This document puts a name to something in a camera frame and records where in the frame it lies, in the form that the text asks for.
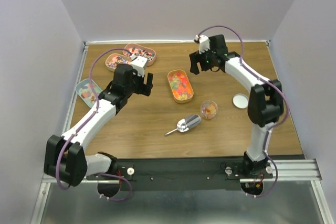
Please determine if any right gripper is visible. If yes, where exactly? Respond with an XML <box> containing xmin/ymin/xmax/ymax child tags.
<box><xmin>188</xmin><ymin>46</ymin><xmax>215</xmax><ymax>75</ymax></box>

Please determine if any orange candy tray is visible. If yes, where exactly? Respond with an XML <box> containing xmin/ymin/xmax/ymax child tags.
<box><xmin>167</xmin><ymin>69</ymin><xmax>194</xmax><ymax>104</ymax></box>

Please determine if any metal scoop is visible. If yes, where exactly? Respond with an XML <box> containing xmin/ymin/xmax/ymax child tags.
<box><xmin>164</xmin><ymin>114</ymin><xmax>201</xmax><ymax>136</ymax></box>

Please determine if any clear plastic cup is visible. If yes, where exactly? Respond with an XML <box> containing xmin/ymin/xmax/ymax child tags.
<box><xmin>200</xmin><ymin>100</ymin><xmax>218</xmax><ymax>120</ymax></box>

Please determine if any grey candy tray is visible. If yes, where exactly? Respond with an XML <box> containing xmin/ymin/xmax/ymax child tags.
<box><xmin>75</xmin><ymin>79</ymin><xmax>102</xmax><ymax>108</ymax></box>

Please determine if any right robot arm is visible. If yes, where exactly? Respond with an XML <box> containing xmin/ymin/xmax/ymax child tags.
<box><xmin>190</xmin><ymin>35</ymin><xmax>284</xmax><ymax>178</ymax></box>

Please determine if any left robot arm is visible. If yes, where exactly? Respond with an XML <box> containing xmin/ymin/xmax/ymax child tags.
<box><xmin>44</xmin><ymin>64</ymin><xmax>153</xmax><ymax>189</ymax></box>

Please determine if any pink candy tray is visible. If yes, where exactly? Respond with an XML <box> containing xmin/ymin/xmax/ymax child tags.
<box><xmin>123</xmin><ymin>44</ymin><xmax>156</xmax><ymax>66</ymax></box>

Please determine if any beige candy tray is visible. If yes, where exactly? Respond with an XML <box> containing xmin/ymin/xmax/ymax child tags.
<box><xmin>105</xmin><ymin>53</ymin><xmax>131</xmax><ymax>72</ymax></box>

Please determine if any white round lid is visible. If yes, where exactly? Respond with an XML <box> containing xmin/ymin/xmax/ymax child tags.
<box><xmin>232</xmin><ymin>93</ymin><xmax>249</xmax><ymax>109</ymax></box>

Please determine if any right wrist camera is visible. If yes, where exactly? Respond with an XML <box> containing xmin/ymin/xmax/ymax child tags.
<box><xmin>194</xmin><ymin>35</ymin><xmax>210</xmax><ymax>54</ymax></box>

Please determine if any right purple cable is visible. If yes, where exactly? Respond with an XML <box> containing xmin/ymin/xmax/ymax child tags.
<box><xmin>196</xmin><ymin>25</ymin><xmax>290</xmax><ymax>199</ymax></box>

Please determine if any purple cable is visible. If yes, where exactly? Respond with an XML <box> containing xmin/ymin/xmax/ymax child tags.
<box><xmin>55</xmin><ymin>48</ymin><xmax>133</xmax><ymax>202</ymax></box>
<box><xmin>196</xmin><ymin>25</ymin><xmax>290</xmax><ymax>199</ymax></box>

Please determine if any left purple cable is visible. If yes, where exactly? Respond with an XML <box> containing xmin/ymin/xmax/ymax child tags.
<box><xmin>55</xmin><ymin>48</ymin><xmax>133</xmax><ymax>202</ymax></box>

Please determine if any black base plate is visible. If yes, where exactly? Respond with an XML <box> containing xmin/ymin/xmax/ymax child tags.
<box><xmin>118</xmin><ymin>156</ymin><xmax>243</xmax><ymax>191</ymax></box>

